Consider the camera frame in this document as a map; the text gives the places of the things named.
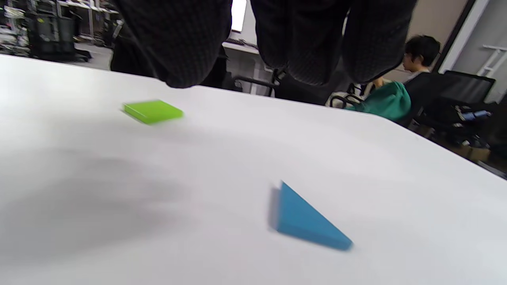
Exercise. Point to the cardboard box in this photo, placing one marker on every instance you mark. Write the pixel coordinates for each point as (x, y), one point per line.
(473, 152)

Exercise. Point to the black equipment cart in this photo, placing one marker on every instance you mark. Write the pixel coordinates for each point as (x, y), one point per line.
(51, 35)

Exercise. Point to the black armrest chair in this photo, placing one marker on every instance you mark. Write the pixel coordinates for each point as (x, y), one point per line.
(257, 85)

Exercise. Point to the person's right hand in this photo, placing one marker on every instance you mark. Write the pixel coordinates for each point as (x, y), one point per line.
(301, 35)

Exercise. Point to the green square block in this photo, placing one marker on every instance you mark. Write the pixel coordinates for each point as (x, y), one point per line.
(153, 111)

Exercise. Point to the white desk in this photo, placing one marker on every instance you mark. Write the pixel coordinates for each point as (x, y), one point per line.
(241, 49)

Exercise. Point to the blue triangle block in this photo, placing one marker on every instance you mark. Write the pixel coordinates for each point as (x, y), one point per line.
(301, 219)

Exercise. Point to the white metal frame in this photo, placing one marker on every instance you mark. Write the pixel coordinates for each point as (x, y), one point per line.
(492, 59)

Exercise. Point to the green bag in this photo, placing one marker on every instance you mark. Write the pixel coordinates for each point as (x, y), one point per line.
(386, 102)

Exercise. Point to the black mesh office chair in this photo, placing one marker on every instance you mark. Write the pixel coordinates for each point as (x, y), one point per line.
(459, 95)

